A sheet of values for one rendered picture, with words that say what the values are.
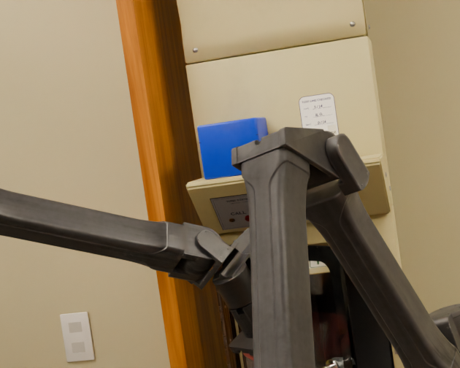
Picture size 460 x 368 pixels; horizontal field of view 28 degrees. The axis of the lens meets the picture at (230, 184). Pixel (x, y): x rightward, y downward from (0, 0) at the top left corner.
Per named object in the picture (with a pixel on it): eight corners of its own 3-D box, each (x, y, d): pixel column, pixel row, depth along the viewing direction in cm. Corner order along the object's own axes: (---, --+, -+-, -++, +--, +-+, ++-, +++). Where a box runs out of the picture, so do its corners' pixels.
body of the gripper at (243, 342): (232, 355, 141) (209, 317, 138) (272, 313, 146) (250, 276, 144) (260, 359, 136) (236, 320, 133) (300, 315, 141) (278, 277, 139)
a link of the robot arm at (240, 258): (202, 280, 137) (231, 275, 133) (224, 253, 141) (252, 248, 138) (224, 316, 139) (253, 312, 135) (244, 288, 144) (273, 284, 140)
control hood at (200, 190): (208, 234, 162) (200, 177, 162) (392, 211, 155) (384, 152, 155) (192, 242, 151) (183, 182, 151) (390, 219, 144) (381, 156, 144)
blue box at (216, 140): (217, 175, 160) (209, 125, 160) (273, 168, 158) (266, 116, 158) (204, 179, 151) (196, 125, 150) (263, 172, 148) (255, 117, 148)
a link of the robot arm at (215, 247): (171, 269, 140) (193, 239, 134) (207, 227, 149) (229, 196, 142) (232, 318, 140) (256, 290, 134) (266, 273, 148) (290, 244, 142)
